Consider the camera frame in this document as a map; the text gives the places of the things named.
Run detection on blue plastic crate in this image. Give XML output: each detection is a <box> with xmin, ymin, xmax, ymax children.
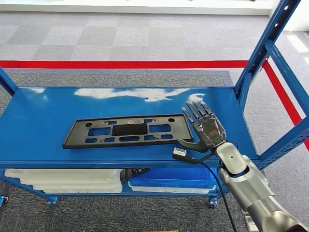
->
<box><xmin>129</xmin><ymin>167</ymin><xmax>222</xmax><ymax>189</ymax></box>

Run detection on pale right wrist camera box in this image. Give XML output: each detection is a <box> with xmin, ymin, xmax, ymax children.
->
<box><xmin>172</xmin><ymin>147</ymin><xmax>194</xmax><ymax>163</ymax></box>

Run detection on white plastic tray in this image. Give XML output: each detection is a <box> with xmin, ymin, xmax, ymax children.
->
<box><xmin>4</xmin><ymin>169</ymin><xmax>124</xmax><ymax>194</ymax></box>
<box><xmin>128</xmin><ymin>182</ymin><xmax>216</xmax><ymax>195</ymax></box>

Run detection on small black plastic part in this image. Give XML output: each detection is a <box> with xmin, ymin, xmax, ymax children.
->
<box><xmin>120</xmin><ymin>168</ymin><xmax>151</xmax><ymax>186</ymax></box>

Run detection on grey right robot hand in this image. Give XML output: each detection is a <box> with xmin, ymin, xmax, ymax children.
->
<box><xmin>178</xmin><ymin>101</ymin><xmax>227</xmax><ymax>153</ymax></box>

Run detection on red floor tape line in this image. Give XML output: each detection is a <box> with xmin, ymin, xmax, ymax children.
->
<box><xmin>0</xmin><ymin>59</ymin><xmax>309</xmax><ymax>153</ymax></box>

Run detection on blue metal shelf rack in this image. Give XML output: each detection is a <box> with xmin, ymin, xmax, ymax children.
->
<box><xmin>0</xmin><ymin>0</ymin><xmax>309</xmax><ymax>209</ymax></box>

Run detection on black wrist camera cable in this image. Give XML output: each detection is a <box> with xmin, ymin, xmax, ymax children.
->
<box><xmin>193</xmin><ymin>158</ymin><xmax>239</xmax><ymax>232</ymax></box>

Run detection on black plastic panel part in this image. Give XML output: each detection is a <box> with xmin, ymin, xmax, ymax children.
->
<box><xmin>62</xmin><ymin>114</ymin><xmax>194</xmax><ymax>150</ymax></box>

